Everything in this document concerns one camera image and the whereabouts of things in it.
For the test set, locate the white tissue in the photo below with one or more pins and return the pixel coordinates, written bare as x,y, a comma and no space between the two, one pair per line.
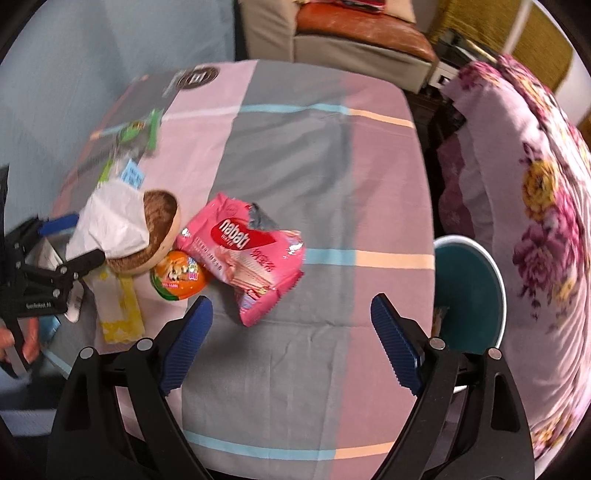
111,221

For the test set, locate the white medicine box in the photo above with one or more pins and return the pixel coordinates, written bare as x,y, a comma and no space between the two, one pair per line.
74,304

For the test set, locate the blue curtain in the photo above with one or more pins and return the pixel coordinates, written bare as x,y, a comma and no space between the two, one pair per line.
69,69

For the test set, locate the teal trash bin white rim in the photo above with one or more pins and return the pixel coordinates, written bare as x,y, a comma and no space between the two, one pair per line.
466,300

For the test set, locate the small bedside cabinet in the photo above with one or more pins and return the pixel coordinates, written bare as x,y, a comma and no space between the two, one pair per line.
443,78

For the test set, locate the pink wafer packet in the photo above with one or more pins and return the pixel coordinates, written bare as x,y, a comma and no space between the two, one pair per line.
240,258

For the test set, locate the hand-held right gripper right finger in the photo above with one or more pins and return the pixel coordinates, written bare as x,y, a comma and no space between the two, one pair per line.
397,341

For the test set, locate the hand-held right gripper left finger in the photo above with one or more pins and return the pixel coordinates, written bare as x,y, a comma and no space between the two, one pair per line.
189,341

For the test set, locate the yellow white wrapper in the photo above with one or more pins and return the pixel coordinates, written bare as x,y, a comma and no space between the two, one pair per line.
115,314

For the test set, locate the beige and brown sofa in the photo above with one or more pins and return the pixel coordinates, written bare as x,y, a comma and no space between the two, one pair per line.
360,32

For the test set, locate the olive yellow throw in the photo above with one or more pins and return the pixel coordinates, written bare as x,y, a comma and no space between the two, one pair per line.
545,46

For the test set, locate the person's left hand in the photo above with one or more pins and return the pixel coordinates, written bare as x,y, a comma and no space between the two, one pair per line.
30,339

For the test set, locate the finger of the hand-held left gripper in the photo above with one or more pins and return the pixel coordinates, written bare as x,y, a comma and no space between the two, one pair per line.
60,224
83,263

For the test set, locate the small blue paper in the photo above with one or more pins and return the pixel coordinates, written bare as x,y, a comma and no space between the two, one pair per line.
131,174

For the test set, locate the floral bedspread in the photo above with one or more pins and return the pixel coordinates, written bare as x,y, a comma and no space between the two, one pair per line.
531,161

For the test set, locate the brown bowl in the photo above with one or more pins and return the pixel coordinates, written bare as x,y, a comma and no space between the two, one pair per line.
161,217

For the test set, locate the plaid tablecloth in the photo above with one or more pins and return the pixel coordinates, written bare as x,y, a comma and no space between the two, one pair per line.
300,184

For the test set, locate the green snack packet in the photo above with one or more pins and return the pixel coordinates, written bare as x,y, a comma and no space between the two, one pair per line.
138,131

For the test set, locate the orange jelly cup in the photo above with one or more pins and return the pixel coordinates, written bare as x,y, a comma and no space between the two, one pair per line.
178,277

